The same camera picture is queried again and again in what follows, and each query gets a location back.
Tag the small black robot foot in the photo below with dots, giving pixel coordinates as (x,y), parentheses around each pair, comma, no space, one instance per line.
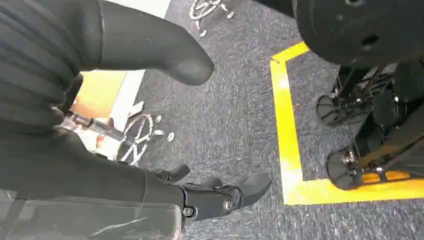
(334,111)

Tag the black round robot leg housing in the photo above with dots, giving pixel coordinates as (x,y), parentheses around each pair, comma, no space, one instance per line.
(351,30)

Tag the silver spoked base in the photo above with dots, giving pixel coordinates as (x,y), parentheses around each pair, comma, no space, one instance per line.
(202,8)
(137,137)

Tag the ribbed grey right arm sleeve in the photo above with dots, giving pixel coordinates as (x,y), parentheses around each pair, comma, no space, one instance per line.
(36,59)

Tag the yellow sheet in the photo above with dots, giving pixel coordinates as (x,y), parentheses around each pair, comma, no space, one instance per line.
(99,91)

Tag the steel rod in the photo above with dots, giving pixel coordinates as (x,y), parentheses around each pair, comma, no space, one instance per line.
(99,127)

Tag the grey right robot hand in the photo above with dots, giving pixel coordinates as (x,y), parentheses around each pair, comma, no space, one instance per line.
(99,172)

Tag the yellow floor tape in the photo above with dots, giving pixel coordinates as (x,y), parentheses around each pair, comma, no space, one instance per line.
(287,132)

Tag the black robot foot orange pads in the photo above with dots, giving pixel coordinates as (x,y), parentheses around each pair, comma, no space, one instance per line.
(344,172)

